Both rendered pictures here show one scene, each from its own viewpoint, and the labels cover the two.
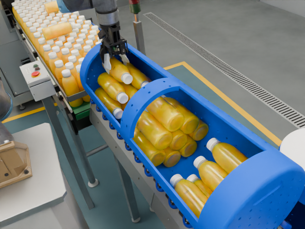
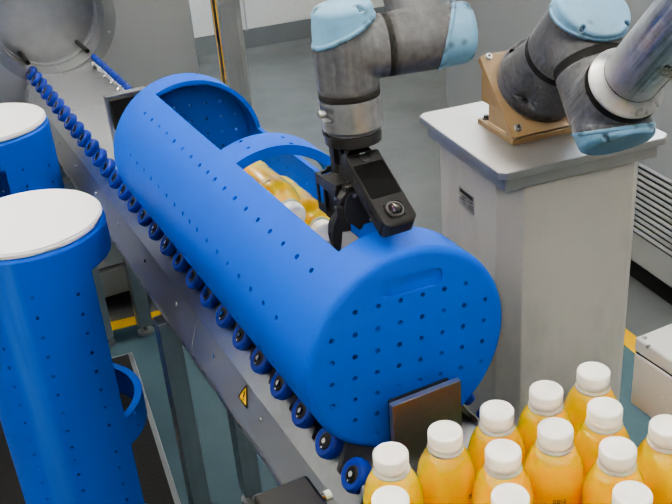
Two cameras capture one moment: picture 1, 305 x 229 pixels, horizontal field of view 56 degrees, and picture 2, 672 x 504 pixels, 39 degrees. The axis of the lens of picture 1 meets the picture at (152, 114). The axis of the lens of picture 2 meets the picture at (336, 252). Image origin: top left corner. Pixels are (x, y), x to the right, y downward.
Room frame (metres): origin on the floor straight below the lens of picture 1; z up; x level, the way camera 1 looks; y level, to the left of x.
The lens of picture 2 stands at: (2.11, 0.10, 1.76)
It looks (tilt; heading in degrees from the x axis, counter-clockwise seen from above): 28 degrees down; 181
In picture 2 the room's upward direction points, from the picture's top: 5 degrees counter-clockwise
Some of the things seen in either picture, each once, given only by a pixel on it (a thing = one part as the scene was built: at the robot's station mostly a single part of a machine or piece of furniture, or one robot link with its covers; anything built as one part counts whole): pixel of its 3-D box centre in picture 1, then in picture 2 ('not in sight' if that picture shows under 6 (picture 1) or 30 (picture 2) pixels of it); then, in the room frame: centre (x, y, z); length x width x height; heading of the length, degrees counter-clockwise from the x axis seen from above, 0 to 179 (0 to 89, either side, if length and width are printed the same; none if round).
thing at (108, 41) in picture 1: (112, 38); (354, 173); (1.02, 0.11, 1.29); 0.09 x 0.08 x 0.12; 26
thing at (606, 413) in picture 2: (69, 65); (604, 412); (1.26, 0.37, 1.08); 0.04 x 0.04 x 0.02
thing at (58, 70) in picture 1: (64, 79); (659, 495); (1.30, 0.42, 0.98); 0.07 x 0.07 x 0.17
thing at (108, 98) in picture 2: not in sight; (131, 123); (-0.04, -0.41, 1.00); 0.10 x 0.04 x 0.15; 116
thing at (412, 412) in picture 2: not in sight; (423, 428); (1.16, 0.17, 0.99); 0.10 x 0.02 x 0.12; 116
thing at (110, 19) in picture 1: (108, 16); (349, 114); (1.02, 0.11, 1.37); 0.08 x 0.08 x 0.05
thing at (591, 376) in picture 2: (66, 72); (593, 376); (1.19, 0.37, 1.08); 0.04 x 0.04 x 0.02
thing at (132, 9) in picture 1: (135, 7); not in sight; (1.66, 0.01, 1.18); 0.06 x 0.06 x 0.05
